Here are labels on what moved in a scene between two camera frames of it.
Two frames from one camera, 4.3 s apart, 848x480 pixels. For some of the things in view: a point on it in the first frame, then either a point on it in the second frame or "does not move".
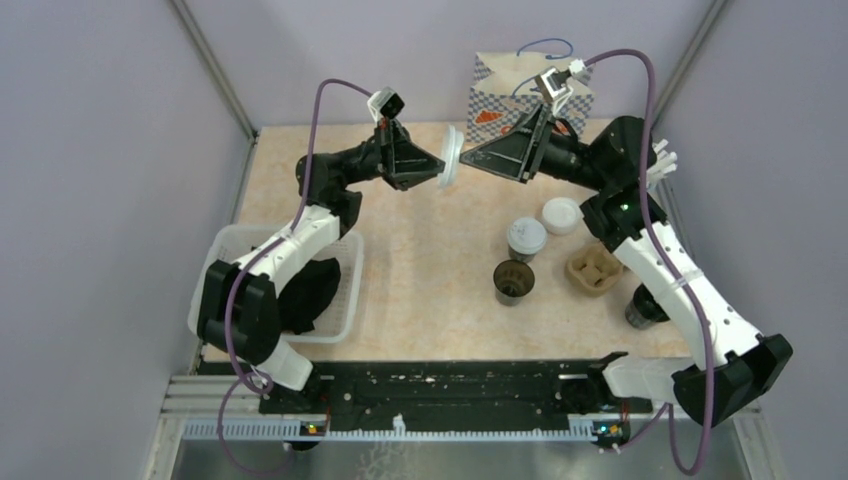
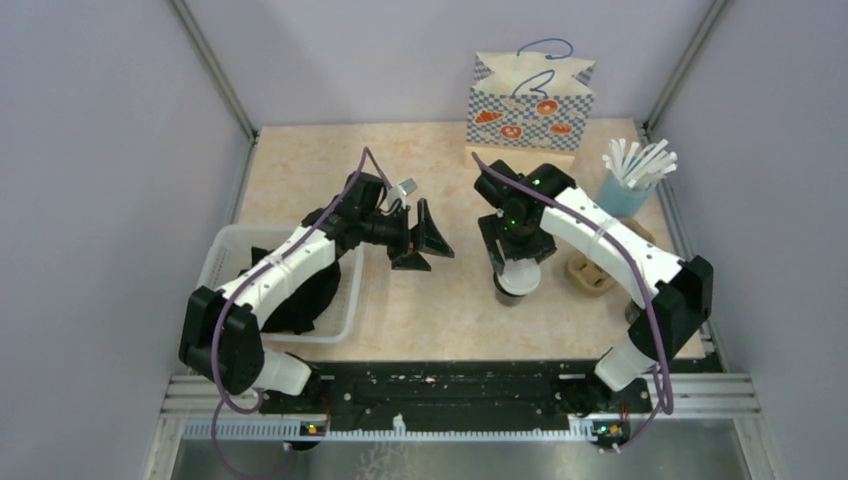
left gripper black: (397, 153) → (425, 234)
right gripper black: (518, 153) → (541, 244)
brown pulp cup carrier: (593, 269) does not move
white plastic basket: (343, 320) does not move
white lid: (452, 148) → (520, 276)
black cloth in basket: (306, 293) does not move
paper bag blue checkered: (504, 89) does not move
